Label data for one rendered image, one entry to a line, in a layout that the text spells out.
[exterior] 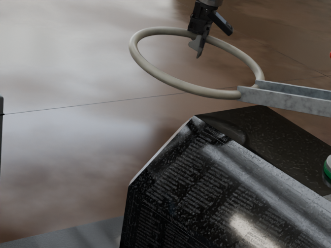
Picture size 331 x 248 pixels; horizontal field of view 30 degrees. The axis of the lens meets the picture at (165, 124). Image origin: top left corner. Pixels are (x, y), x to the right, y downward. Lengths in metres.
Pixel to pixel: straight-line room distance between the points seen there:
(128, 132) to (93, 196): 0.78
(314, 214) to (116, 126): 2.21
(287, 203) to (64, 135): 2.05
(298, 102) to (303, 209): 0.34
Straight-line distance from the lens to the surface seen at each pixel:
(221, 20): 2.33
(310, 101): 1.89
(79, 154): 3.42
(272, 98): 1.95
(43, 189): 3.09
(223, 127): 2.04
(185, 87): 1.94
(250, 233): 1.80
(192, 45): 2.35
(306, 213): 1.77
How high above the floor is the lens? 1.63
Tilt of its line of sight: 25 degrees down
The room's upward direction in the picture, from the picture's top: 10 degrees clockwise
